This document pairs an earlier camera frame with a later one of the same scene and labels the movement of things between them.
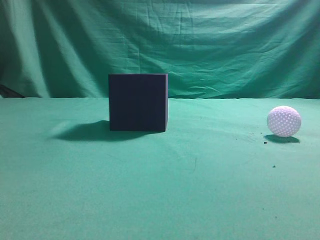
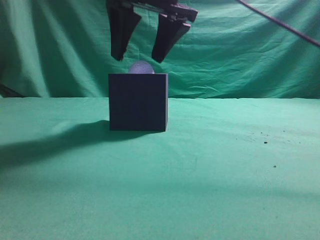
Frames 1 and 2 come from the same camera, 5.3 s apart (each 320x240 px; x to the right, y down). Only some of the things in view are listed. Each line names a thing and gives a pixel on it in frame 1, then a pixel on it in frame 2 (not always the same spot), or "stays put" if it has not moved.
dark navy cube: x=138 y=102 stays put
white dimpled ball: x=284 y=121 -> x=141 y=67
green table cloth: x=217 y=173 stays put
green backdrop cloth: x=209 y=49 stays put
